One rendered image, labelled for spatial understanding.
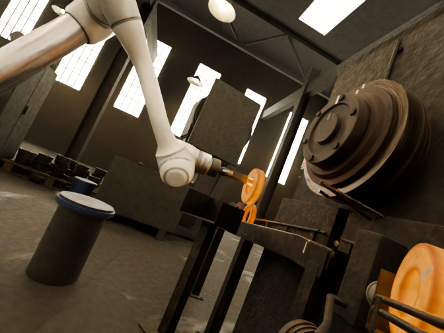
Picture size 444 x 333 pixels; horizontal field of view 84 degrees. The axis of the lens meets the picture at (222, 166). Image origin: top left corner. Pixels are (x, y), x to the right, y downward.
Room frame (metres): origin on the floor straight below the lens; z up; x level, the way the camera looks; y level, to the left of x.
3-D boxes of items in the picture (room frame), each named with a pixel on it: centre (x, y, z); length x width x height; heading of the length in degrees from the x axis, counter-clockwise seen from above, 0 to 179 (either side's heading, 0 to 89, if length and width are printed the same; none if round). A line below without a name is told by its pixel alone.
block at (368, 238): (0.66, -0.48, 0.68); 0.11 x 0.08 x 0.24; 102
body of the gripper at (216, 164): (0.99, 0.00, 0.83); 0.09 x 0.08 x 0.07; 102
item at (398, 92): (0.89, -0.42, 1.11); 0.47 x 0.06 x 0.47; 12
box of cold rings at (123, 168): (3.44, 0.83, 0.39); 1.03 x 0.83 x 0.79; 106
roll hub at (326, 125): (0.87, -0.32, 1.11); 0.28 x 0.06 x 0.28; 12
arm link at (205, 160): (0.98, 0.08, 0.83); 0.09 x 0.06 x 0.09; 12
